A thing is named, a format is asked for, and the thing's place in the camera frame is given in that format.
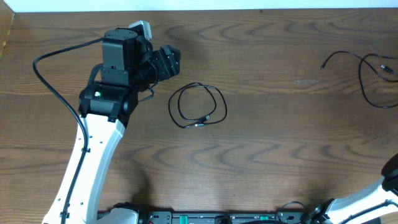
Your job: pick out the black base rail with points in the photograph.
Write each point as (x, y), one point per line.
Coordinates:
(283, 214)

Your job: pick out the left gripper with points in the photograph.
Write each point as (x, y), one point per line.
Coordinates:
(163, 65)

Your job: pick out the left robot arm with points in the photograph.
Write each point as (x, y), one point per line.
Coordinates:
(130, 65)

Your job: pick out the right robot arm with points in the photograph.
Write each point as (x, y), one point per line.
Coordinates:
(374, 201)

